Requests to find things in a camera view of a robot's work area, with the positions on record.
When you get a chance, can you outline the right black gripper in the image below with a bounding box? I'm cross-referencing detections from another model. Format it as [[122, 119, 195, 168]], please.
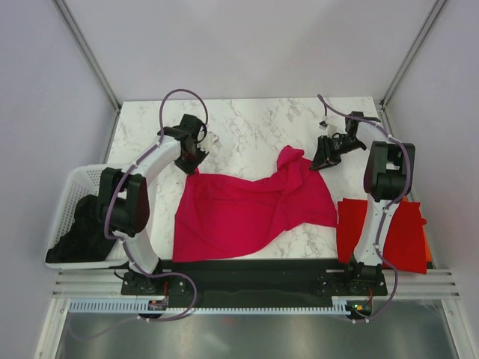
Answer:
[[309, 135, 364, 172]]

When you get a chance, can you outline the magenta t shirt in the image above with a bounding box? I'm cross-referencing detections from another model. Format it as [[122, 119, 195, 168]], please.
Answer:
[[172, 146, 337, 263]]

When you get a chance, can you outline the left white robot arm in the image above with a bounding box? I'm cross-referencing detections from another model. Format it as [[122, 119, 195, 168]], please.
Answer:
[[97, 114, 209, 294]]

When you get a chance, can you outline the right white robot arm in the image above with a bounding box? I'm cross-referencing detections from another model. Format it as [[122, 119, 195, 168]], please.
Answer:
[[310, 111, 415, 295]]

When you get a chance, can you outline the white plastic basket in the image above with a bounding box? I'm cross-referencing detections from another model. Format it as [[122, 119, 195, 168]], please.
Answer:
[[45, 165, 150, 270]]

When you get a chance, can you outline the folded red t shirt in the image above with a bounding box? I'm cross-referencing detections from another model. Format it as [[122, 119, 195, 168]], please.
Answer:
[[336, 198, 427, 274]]

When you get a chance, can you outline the black t shirt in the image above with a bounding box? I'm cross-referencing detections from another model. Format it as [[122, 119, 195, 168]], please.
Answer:
[[46, 194, 115, 263]]

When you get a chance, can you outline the folded orange t shirt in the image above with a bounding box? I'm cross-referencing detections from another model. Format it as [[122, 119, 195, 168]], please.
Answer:
[[424, 239, 432, 263]]

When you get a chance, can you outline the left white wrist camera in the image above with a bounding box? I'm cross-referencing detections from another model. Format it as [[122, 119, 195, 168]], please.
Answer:
[[197, 132, 219, 153]]

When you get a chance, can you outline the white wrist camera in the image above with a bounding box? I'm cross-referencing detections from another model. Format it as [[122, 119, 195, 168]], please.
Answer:
[[319, 120, 338, 137], [197, 132, 219, 153]]

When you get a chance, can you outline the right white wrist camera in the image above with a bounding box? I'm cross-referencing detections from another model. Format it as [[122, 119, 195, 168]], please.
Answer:
[[319, 120, 338, 137]]

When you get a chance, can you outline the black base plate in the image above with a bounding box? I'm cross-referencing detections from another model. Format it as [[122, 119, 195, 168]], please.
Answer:
[[121, 259, 388, 307]]

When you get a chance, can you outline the left aluminium corner post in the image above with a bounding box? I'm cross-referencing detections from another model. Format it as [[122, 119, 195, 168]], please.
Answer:
[[52, 0, 121, 114]]

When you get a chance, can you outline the aluminium corner post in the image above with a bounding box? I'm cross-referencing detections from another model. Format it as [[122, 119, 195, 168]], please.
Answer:
[[52, 0, 121, 114], [379, 0, 449, 111]]

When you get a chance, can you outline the grey slotted cable duct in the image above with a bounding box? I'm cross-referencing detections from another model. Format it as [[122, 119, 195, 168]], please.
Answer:
[[68, 298, 351, 315]]

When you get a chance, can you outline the aluminium rail frame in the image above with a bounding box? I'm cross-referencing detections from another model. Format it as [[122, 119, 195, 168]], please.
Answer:
[[34, 260, 475, 358]]

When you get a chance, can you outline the right aluminium corner post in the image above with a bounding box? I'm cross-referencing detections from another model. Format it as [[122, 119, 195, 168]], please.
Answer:
[[379, 0, 449, 111]]

